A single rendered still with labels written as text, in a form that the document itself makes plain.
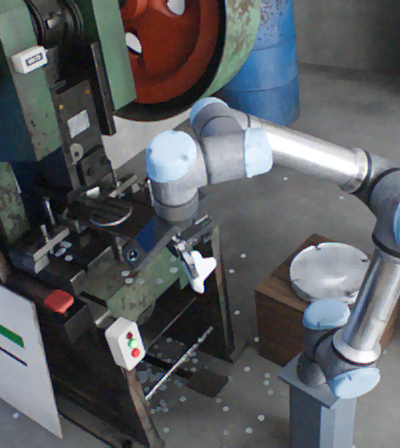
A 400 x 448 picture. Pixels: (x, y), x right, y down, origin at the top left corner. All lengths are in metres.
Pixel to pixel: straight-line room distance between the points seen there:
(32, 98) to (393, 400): 1.53
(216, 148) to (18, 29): 0.64
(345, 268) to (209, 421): 0.71
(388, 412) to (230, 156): 1.36
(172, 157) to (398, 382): 1.48
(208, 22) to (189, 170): 0.77
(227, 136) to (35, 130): 0.63
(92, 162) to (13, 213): 0.35
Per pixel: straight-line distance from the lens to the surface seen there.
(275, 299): 1.90
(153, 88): 1.77
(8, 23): 1.32
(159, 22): 1.71
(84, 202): 1.74
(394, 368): 2.16
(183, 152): 0.83
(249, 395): 2.07
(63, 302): 1.41
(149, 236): 1.00
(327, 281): 1.90
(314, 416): 1.58
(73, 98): 1.52
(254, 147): 0.87
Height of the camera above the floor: 1.65
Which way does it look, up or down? 35 degrees down
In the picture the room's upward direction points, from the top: 10 degrees counter-clockwise
